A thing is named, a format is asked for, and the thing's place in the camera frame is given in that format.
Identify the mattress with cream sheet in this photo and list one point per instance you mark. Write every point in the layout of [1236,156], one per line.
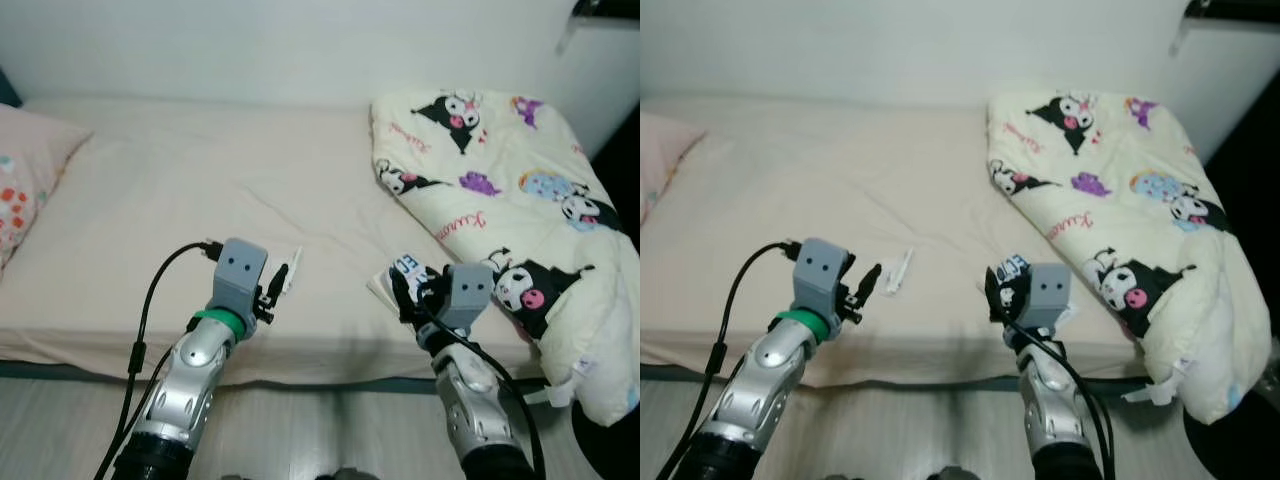
[200,180]
[830,180]

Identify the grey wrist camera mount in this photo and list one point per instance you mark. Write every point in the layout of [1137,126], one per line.
[240,270]
[1048,295]
[820,270]
[468,295]

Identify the cream cartoon print quilt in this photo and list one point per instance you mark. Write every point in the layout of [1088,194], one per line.
[500,200]
[1120,200]

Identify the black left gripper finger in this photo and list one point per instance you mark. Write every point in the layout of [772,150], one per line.
[868,283]
[277,285]

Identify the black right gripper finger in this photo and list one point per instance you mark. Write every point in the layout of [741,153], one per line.
[998,298]
[404,298]

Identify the cream book with blue print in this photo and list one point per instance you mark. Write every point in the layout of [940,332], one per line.
[1015,264]
[408,263]

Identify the pink pillow with dots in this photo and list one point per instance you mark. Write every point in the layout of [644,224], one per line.
[660,160]
[25,170]

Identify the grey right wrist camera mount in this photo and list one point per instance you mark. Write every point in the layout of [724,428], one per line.
[1048,295]
[468,295]

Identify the black cabinet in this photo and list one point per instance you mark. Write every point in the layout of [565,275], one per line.
[1255,200]
[622,170]

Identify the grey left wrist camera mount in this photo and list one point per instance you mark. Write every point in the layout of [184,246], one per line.
[820,270]
[240,270]

